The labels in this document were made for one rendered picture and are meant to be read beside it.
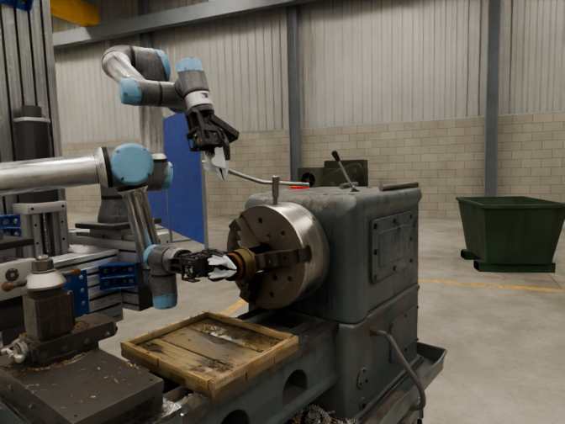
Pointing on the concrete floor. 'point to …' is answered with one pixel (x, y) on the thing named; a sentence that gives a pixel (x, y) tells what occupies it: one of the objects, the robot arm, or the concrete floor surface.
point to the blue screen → (182, 186)
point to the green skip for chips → (511, 233)
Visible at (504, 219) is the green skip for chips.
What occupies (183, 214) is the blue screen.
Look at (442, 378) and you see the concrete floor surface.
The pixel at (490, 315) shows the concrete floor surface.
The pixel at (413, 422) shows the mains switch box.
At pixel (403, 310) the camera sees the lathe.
